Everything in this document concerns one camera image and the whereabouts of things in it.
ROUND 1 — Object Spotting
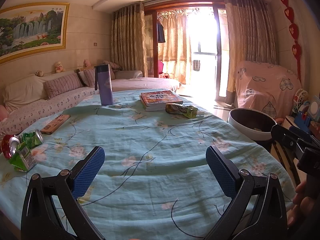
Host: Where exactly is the hanging dark garment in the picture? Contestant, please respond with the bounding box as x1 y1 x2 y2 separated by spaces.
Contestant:
157 21 166 43

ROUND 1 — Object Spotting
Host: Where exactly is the light blue floral tablecloth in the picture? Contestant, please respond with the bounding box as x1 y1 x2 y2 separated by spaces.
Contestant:
0 89 297 240

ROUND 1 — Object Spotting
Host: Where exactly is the framed landscape painting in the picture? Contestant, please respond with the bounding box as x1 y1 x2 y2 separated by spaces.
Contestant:
0 2 70 64

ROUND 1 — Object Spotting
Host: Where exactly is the crushed green carton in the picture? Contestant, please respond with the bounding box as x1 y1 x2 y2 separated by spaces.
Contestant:
9 142 38 173

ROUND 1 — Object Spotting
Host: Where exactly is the white trash bin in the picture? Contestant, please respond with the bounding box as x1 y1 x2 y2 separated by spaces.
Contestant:
227 108 277 146

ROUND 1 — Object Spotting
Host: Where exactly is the long covered sofa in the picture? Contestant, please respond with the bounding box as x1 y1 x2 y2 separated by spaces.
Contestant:
0 65 182 136

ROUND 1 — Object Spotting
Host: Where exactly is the striped pillow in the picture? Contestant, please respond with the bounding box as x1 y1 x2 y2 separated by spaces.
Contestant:
43 73 83 99
83 68 116 87
102 60 123 71

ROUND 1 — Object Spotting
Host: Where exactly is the wooden board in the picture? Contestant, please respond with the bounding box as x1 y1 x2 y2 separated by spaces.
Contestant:
40 114 71 135

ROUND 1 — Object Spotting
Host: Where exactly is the person's right hand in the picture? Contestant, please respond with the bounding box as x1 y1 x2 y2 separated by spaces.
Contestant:
287 180 320 230

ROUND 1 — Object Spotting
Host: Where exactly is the wooden door frame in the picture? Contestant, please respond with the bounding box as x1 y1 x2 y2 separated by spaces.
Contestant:
143 1 226 101

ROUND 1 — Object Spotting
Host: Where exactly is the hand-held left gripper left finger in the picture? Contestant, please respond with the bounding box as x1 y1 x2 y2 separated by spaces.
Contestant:
20 146 106 240

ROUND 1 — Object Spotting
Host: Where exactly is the colourful cover book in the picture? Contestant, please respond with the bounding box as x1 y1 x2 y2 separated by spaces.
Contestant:
139 91 184 105

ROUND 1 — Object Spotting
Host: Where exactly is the armchair with heart-print cover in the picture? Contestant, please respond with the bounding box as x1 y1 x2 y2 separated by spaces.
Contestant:
233 60 302 119

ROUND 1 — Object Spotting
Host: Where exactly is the grey sofa armrest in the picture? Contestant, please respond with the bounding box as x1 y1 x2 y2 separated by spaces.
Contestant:
115 70 143 79

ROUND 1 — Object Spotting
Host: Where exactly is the dark slatted chair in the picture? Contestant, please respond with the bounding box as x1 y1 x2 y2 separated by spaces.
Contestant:
270 140 302 188

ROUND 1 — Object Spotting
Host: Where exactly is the crushed green can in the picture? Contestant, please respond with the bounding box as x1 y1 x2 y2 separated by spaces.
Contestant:
21 129 44 149

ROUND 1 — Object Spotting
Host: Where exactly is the sheer yellow curtain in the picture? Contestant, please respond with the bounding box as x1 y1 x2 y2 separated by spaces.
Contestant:
157 9 198 85

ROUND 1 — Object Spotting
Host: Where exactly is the white-edged book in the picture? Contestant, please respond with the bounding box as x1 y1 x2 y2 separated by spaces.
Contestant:
143 102 173 112

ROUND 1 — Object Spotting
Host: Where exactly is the purple thermos bottle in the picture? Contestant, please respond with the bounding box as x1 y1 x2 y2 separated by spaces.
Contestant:
94 64 114 106

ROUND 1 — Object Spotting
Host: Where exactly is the colourful toy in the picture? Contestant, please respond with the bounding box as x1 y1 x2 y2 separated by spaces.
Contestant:
294 100 320 131

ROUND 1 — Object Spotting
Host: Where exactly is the crushed red can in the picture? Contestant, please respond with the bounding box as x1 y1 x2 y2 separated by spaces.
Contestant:
1 134 21 160

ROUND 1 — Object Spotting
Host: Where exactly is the green pouch with white cap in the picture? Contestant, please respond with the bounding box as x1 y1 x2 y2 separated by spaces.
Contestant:
165 103 204 119

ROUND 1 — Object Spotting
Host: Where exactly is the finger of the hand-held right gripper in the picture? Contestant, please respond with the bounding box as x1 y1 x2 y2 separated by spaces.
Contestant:
271 124 308 159
290 126 320 147

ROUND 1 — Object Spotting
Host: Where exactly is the patterned beige curtain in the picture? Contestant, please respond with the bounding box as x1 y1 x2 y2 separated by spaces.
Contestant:
111 2 147 72
223 0 278 106

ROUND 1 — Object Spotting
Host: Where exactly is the white wire toy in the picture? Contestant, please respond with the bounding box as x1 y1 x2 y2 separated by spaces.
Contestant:
292 88 307 111

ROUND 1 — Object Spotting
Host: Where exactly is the white cushion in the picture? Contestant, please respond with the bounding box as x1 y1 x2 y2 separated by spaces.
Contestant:
3 74 54 111

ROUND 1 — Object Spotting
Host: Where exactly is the red heart wall decoration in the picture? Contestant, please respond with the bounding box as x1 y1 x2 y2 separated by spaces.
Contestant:
279 0 303 68

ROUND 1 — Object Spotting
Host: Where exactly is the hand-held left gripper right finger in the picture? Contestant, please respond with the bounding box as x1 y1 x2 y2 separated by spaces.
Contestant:
204 145 288 240

